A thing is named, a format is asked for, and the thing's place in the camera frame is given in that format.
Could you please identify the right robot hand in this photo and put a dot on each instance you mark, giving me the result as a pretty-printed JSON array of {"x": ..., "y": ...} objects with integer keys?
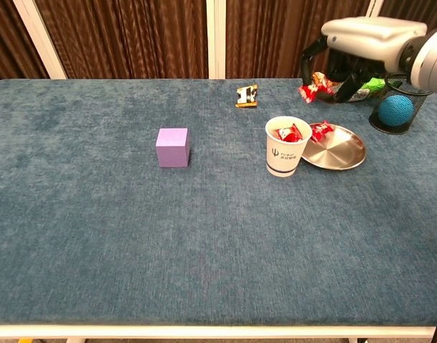
[{"x": 368, "y": 39}]

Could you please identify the white table frame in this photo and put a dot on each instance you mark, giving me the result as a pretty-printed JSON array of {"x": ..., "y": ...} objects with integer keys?
[{"x": 218, "y": 331}]

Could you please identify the brown pleated partition panel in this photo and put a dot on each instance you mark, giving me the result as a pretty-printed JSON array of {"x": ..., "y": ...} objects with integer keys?
[
  {"x": 7, "y": 43},
  {"x": 261, "y": 35},
  {"x": 411, "y": 9},
  {"x": 132, "y": 35}
]

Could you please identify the red candy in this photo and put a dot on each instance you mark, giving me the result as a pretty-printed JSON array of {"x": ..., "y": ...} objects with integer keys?
[
  {"x": 297, "y": 134},
  {"x": 320, "y": 133},
  {"x": 284, "y": 134},
  {"x": 313, "y": 89}
]

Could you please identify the white partition post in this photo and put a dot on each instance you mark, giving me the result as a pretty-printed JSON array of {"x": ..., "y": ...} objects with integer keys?
[
  {"x": 374, "y": 7},
  {"x": 211, "y": 35},
  {"x": 39, "y": 39}
]

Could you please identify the blue tablecloth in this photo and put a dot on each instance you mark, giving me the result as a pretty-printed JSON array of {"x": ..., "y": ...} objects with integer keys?
[{"x": 132, "y": 232}]

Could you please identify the blue ball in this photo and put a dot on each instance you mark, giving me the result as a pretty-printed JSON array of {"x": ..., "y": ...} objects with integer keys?
[{"x": 395, "y": 110}]

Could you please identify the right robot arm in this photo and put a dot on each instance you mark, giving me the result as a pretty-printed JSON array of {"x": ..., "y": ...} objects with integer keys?
[{"x": 429, "y": 60}]

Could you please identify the black mesh pen holder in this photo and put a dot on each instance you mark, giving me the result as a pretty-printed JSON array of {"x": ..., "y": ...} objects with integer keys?
[{"x": 420, "y": 110}]

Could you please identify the white paper cup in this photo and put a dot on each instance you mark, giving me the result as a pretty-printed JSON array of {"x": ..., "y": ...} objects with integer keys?
[{"x": 286, "y": 157}]

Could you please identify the round steel plate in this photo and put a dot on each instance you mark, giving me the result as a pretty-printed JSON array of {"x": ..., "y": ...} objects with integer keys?
[{"x": 339, "y": 153}]

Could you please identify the small orange black snack packet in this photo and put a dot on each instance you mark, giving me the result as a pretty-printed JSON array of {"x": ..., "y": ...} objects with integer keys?
[{"x": 246, "y": 96}]

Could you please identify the orange green chips bag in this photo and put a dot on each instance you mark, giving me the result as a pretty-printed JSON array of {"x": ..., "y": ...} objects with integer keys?
[{"x": 373, "y": 85}]

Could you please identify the purple foam cube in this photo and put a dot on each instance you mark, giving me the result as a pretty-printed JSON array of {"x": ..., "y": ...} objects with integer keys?
[{"x": 172, "y": 148}]

